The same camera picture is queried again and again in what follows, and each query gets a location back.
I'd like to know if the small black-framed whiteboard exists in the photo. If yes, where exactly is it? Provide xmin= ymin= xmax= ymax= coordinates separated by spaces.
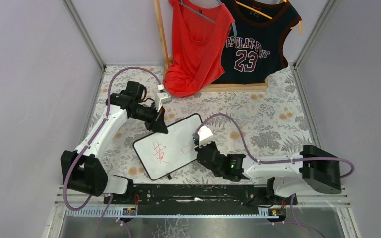
xmin=133 ymin=113 xmax=202 ymax=181

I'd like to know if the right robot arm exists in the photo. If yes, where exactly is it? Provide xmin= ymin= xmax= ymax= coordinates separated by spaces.
xmin=195 ymin=142 xmax=341 ymax=198

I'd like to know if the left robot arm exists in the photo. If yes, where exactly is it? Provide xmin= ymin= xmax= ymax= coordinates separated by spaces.
xmin=61 ymin=81 xmax=171 ymax=197

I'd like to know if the wooden clothes rack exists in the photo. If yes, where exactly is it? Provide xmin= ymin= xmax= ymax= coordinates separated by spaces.
xmin=153 ymin=0 xmax=270 ymax=93

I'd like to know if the floral tablecloth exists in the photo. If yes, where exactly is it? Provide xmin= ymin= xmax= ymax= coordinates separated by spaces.
xmin=87 ymin=66 xmax=314 ymax=184

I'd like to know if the red tank top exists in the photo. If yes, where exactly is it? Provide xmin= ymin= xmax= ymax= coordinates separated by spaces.
xmin=163 ymin=0 xmax=236 ymax=98

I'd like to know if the grey clothes hanger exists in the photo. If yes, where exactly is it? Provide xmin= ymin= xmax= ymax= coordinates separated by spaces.
xmin=179 ymin=0 xmax=237 ymax=36

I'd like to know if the navy number 23 jersey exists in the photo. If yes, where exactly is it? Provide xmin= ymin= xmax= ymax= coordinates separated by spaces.
xmin=215 ymin=0 xmax=302 ymax=84

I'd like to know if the yellow clothes hanger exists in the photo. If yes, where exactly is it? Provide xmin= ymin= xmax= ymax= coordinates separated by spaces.
xmin=234 ymin=0 xmax=304 ymax=35

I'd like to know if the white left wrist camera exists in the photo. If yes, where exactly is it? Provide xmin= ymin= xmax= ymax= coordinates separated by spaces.
xmin=155 ymin=84 xmax=172 ymax=111

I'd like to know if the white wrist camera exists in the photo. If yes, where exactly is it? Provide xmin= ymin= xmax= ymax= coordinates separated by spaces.
xmin=155 ymin=84 xmax=172 ymax=111
xmin=193 ymin=126 xmax=213 ymax=149

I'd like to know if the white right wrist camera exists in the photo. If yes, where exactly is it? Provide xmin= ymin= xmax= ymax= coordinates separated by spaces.
xmin=193 ymin=126 xmax=213 ymax=149

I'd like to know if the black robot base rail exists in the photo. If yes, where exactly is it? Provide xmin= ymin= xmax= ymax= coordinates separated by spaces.
xmin=104 ymin=184 xmax=298 ymax=217

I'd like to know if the white slotted cable duct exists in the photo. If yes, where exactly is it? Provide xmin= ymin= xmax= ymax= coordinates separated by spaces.
xmin=66 ymin=206 xmax=280 ymax=219

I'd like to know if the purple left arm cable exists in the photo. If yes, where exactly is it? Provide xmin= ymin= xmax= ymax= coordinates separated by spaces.
xmin=62 ymin=67 xmax=162 ymax=212

